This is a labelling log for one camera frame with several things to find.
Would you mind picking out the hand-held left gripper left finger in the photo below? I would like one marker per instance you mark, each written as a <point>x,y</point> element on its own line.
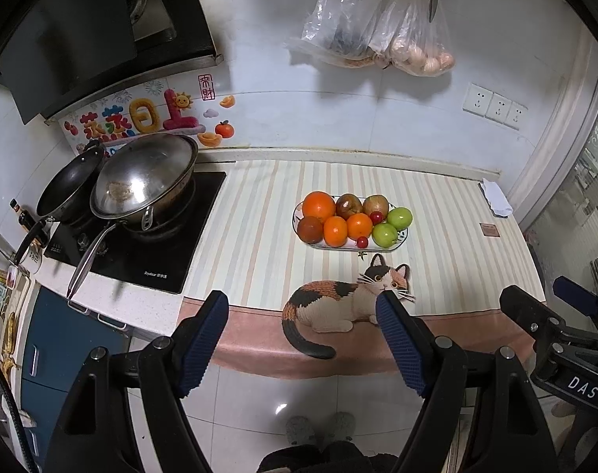
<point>200,345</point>

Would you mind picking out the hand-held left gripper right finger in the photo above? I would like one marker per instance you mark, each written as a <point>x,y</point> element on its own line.
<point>400,350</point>

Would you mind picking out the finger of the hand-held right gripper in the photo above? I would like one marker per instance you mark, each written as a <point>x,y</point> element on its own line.
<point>525,310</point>
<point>574,295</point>

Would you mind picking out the floral white plate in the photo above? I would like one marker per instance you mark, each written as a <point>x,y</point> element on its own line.
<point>401,238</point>

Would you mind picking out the red cherry tomato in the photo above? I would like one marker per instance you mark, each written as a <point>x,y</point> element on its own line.
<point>376,217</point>
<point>362,242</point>

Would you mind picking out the green apple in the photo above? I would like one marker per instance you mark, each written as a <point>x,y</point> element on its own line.
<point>385,235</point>
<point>400,217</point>

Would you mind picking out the brown round fruit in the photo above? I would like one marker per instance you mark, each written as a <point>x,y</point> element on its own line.
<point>375,204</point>
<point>348,206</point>

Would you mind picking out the dark reddish orange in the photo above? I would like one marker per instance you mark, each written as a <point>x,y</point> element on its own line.
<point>310,229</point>

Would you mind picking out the knitted cat mat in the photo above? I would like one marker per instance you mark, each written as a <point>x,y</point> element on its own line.
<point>323,305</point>

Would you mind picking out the grey fuzzy slipper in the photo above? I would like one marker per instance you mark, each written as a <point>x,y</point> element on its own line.
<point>341,426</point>
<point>300,431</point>

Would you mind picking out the black gas stove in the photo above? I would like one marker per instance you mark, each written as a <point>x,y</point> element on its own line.
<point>156,256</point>

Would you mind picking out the frosted glass door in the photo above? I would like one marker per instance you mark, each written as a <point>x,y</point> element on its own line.
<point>589,197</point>

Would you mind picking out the crumpled white cloth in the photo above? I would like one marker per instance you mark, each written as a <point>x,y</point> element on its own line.
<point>496,199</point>

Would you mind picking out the striped tablecloth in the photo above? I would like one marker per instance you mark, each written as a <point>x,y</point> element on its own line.
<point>259,236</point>

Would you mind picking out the person's dark trousers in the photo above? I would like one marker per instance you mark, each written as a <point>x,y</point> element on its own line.
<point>328,460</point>

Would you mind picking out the blue cabinet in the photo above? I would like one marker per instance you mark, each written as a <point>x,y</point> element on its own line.
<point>62,335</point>

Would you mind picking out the steel wok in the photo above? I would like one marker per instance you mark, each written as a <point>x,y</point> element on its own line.
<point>173,202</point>

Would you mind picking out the large orange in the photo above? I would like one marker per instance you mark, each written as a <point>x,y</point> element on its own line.
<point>318,205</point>

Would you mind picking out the steel wok lid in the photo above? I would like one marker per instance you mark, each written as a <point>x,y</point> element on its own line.
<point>146,167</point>

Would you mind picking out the black frying pan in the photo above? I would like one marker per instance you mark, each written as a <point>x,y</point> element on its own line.
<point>67,187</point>

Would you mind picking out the dark sauce bottle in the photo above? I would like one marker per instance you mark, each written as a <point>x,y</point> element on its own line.
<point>23,216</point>

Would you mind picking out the plastic bag with eggs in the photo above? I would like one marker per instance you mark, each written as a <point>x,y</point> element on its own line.
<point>417,44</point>

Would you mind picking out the plastic bag with dark contents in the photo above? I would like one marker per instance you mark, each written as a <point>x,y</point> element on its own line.
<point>343,29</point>

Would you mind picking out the black range hood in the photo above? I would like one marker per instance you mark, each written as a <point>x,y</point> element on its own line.
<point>82,34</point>

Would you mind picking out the white wall outlet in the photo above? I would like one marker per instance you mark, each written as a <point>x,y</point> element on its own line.
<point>477,98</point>
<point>516,116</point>
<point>498,107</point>

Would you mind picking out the colourful wall stickers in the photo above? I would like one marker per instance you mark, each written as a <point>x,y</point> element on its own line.
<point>141,118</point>

